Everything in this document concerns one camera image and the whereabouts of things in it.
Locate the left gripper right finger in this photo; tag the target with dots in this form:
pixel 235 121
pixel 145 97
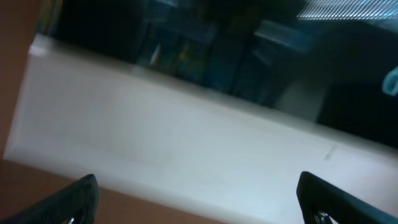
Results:
pixel 321 202

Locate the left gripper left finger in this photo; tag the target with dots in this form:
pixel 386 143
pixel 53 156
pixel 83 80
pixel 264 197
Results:
pixel 76 203

